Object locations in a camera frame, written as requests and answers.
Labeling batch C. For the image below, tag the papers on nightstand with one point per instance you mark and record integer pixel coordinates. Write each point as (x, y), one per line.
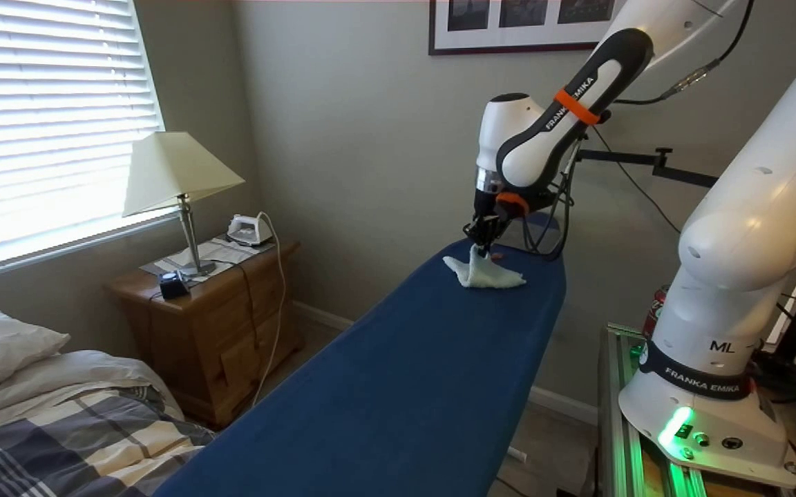
(214, 253)

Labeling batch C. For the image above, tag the white terry cloth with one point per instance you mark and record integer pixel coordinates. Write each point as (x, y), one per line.
(487, 275)

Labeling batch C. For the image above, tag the black alarm clock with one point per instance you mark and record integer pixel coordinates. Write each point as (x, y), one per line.
(173, 286)

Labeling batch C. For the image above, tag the small white device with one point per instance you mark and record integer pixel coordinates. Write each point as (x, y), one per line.
(249, 231)

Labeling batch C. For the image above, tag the black framed picture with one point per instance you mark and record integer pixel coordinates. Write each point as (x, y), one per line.
(498, 18)

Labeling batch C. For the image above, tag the white bed sheet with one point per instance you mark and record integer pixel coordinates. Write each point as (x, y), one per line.
(57, 376)

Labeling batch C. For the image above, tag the cream shade table lamp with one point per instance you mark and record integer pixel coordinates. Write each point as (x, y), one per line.
(177, 166)

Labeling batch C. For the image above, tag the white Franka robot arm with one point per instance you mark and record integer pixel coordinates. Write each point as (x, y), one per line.
(767, 221)

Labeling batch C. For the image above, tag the white window blinds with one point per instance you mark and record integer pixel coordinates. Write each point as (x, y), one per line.
(48, 119)

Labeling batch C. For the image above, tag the blue ironing board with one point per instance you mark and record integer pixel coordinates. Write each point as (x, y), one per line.
(398, 396)

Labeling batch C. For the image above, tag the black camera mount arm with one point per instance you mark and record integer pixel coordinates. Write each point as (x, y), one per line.
(643, 160)

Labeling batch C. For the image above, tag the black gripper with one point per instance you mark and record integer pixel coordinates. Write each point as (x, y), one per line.
(493, 211)

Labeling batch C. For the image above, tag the wooden nightstand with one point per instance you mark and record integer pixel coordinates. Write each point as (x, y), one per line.
(206, 341)

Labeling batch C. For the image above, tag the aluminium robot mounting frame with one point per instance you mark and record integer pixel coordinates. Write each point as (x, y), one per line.
(628, 443)

